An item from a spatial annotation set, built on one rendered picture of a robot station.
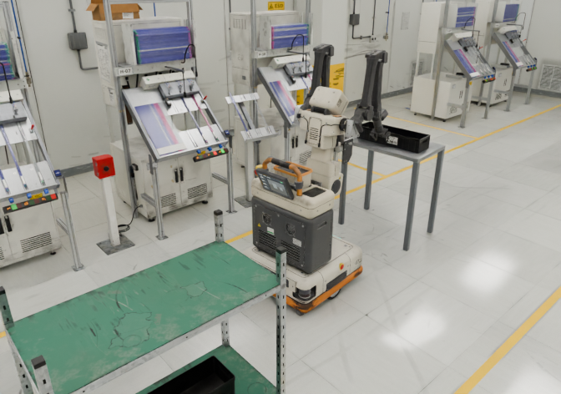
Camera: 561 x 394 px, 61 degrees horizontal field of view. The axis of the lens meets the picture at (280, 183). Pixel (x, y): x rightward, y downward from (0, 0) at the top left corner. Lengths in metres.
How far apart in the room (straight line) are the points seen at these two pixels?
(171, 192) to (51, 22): 2.18
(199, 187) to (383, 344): 2.37
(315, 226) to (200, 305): 1.32
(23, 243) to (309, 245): 2.22
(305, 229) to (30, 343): 1.71
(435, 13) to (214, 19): 3.31
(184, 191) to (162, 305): 2.78
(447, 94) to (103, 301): 6.54
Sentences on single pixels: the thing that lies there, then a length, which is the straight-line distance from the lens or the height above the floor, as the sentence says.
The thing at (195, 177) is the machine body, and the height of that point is 0.32.
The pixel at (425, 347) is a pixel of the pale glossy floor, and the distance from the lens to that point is 3.14.
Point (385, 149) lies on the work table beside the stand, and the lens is 3.84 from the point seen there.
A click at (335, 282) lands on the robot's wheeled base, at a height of 0.15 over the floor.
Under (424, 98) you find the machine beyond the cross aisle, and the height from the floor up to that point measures 0.32.
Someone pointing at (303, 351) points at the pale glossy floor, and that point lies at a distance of 3.00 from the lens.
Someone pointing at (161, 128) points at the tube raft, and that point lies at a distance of 4.08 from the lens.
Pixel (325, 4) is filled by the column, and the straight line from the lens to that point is 6.91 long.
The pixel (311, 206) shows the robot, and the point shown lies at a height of 0.78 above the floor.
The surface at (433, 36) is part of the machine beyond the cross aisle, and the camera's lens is 7.77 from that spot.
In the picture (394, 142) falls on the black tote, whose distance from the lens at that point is 3.90.
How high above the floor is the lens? 2.04
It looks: 23 degrees down
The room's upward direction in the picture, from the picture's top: straight up
